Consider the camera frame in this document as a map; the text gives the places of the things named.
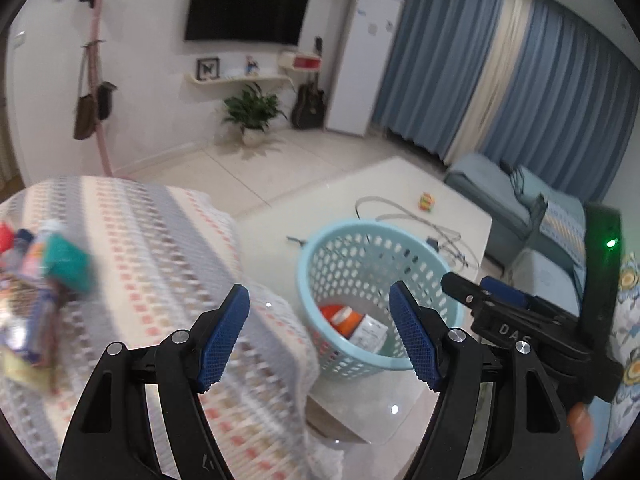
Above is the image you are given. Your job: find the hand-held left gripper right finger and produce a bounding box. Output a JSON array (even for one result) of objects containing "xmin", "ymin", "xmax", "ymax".
[{"xmin": 389, "ymin": 280, "xmax": 583, "ymax": 480}]

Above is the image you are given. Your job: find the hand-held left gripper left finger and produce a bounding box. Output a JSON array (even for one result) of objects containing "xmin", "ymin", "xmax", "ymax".
[{"xmin": 56, "ymin": 284, "xmax": 251, "ymax": 480}]

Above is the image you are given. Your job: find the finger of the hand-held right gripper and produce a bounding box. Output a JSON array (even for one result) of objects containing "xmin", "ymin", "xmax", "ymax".
[
  {"xmin": 481, "ymin": 276, "xmax": 581, "ymax": 318},
  {"xmin": 441, "ymin": 271, "xmax": 581, "ymax": 351}
]

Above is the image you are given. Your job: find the white carton box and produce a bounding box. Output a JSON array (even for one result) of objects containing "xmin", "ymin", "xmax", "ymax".
[{"xmin": 350, "ymin": 314, "xmax": 388, "ymax": 351}]

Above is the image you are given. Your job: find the orange and white bottle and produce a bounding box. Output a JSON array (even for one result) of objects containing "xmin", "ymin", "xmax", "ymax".
[{"xmin": 320, "ymin": 305, "xmax": 366, "ymax": 338}]

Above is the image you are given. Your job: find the light blue plastic basket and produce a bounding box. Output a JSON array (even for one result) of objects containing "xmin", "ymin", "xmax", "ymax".
[{"xmin": 297, "ymin": 219, "xmax": 463, "ymax": 372}]

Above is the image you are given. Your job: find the teal packet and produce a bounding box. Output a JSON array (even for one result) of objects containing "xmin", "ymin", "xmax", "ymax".
[{"xmin": 42, "ymin": 232, "xmax": 97, "ymax": 293}]

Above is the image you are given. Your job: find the brown snack packet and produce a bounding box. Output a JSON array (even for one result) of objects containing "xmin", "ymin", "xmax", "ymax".
[{"xmin": 0, "ymin": 280, "xmax": 62, "ymax": 366}]

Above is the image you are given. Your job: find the blue white orange packet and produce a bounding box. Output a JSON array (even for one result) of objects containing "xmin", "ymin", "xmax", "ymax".
[{"xmin": 14, "ymin": 219, "xmax": 63, "ymax": 281}]

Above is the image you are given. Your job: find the yellow packet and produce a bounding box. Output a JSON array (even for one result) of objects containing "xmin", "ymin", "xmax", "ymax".
[{"xmin": 0, "ymin": 350, "xmax": 57, "ymax": 392}]

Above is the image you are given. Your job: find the person's right hand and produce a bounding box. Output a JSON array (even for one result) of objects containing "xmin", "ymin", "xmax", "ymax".
[{"xmin": 567, "ymin": 402, "xmax": 594, "ymax": 461}]

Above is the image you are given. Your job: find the floral cushion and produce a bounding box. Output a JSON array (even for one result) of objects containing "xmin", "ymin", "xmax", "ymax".
[{"xmin": 597, "ymin": 255, "xmax": 640, "ymax": 478}]

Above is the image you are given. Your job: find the striped woven blanket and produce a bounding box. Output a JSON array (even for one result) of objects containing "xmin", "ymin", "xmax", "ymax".
[{"xmin": 0, "ymin": 176, "xmax": 346, "ymax": 480}]

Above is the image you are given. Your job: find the blue curtain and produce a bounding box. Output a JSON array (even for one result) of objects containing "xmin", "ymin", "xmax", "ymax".
[
  {"xmin": 372, "ymin": 0, "xmax": 507, "ymax": 157},
  {"xmin": 480, "ymin": 0, "xmax": 640, "ymax": 206}
]

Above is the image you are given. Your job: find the beige curtain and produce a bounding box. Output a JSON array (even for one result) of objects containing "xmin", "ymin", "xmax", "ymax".
[{"xmin": 444, "ymin": 0, "xmax": 537, "ymax": 167}]

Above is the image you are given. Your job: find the pink coat rack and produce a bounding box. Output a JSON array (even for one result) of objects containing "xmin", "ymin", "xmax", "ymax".
[{"xmin": 81, "ymin": 0, "xmax": 119, "ymax": 179}]

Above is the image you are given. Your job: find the potted green plant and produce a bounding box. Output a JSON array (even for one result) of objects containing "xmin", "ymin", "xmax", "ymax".
[{"xmin": 220, "ymin": 82, "xmax": 289, "ymax": 147}]

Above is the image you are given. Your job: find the dark acoustic guitar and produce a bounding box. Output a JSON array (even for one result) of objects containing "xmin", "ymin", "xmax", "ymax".
[{"xmin": 291, "ymin": 35, "xmax": 329, "ymax": 130}]

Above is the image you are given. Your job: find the brown hanging bag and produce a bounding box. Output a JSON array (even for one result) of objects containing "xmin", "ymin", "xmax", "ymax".
[{"xmin": 74, "ymin": 42, "xmax": 99, "ymax": 141}]

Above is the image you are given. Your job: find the black hanging bag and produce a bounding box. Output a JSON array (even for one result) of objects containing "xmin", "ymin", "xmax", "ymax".
[{"xmin": 97, "ymin": 81, "xmax": 118, "ymax": 121}]

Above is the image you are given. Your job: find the white refrigerator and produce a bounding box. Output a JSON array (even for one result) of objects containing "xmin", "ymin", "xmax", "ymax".
[{"xmin": 326, "ymin": 0, "xmax": 406, "ymax": 137}]

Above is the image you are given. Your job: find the grey cable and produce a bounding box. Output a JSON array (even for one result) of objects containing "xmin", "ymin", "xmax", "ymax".
[{"xmin": 355, "ymin": 196, "xmax": 461, "ymax": 246}]

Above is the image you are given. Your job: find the white wall shelf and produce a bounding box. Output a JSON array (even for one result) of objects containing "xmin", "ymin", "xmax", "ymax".
[{"xmin": 184, "ymin": 72, "xmax": 294, "ymax": 92}]

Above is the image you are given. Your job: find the black picture frame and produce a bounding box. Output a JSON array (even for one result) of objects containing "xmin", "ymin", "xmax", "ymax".
[{"xmin": 196, "ymin": 56, "xmax": 221, "ymax": 81}]

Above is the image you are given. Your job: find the pink white wall box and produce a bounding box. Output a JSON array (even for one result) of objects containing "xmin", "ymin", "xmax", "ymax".
[{"xmin": 278, "ymin": 51, "xmax": 322, "ymax": 72}]

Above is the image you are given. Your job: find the black wall television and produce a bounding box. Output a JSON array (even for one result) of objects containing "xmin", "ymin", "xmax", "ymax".
[{"xmin": 184, "ymin": 0, "xmax": 312, "ymax": 46}]

